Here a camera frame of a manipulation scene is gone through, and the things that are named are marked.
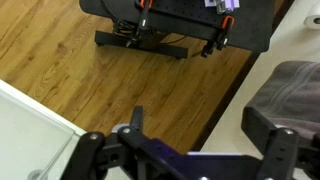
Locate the white toilet paper roll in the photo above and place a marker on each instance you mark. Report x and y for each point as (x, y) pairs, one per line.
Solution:
(313, 16)

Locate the black robot cart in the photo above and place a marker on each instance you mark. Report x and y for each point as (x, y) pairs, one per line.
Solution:
(250, 26)

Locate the orange black bar clamp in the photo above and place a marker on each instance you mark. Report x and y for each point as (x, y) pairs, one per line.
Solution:
(143, 20)
(222, 31)

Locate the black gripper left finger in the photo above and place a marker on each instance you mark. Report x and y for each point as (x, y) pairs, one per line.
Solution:
(90, 156)

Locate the brown grey terry towel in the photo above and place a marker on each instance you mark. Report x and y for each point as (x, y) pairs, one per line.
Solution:
(293, 93)

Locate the aluminium mounting rail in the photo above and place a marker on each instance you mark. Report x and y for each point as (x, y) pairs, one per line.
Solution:
(230, 4)

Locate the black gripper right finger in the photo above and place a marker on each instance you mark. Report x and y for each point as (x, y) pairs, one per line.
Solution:
(280, 156)

